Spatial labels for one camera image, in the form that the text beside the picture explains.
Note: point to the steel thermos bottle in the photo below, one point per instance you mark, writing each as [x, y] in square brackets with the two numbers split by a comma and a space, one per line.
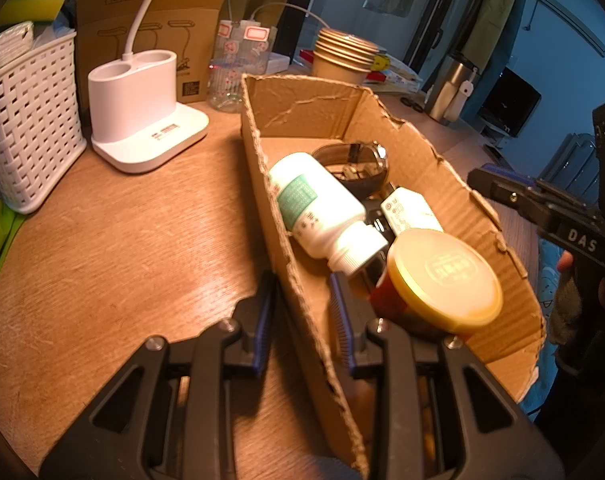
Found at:
[445, 95]

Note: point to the white desk lamp base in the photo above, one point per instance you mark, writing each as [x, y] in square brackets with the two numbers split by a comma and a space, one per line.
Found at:
[147, 125]

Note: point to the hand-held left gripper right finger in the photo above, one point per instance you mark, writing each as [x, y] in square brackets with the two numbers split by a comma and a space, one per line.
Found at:
[342, 325]

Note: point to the printed cardboard lamp package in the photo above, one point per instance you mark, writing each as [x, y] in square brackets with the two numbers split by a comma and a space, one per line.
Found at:
[192, 20]

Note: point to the white pill bottle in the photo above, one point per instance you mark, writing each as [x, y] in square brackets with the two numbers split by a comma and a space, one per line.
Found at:
[312, 205]

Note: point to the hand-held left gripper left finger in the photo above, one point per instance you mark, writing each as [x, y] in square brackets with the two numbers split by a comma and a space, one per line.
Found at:
[265, 320]

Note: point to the stack of paper bowls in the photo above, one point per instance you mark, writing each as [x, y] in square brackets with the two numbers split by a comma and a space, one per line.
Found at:
[342, 67]

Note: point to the black monitor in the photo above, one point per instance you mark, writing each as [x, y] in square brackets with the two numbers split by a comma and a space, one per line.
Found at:
[512, 100]

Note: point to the person's right hand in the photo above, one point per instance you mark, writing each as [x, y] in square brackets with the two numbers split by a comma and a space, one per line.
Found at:
[565, 262]

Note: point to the jar with yellow lid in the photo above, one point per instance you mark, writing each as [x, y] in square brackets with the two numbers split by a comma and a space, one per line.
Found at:
[442, 270]

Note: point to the black scissors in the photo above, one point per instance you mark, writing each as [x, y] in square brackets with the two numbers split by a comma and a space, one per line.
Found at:
[405, 100]

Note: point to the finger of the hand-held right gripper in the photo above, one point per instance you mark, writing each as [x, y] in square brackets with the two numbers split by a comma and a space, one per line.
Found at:
[577, 240]
[557, 192]

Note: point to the blue printed cloth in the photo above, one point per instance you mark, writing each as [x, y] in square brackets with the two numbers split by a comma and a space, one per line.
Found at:
[547, 285]

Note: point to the cardboard box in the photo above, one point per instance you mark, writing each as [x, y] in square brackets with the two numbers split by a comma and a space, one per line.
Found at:
[302, 105]

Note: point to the small white box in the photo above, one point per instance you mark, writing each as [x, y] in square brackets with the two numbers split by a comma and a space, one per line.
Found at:
[407, 207]

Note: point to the black car key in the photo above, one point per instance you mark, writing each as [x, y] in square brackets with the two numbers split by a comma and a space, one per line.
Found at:
[375, 217]

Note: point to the white woven plastic basket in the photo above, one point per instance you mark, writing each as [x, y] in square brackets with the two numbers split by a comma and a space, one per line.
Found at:
[32, 125]

